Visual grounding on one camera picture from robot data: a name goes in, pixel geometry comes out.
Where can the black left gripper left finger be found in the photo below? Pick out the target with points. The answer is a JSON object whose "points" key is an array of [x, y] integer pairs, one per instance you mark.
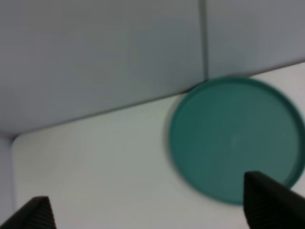
{"points": [[35, 214]]}

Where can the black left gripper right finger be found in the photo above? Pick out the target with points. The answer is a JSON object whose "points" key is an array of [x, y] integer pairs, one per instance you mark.
{"points": [[270, 205]]}

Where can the green round plastic plate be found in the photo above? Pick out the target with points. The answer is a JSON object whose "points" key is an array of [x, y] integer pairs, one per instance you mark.
{"points": [[229, 126]]}

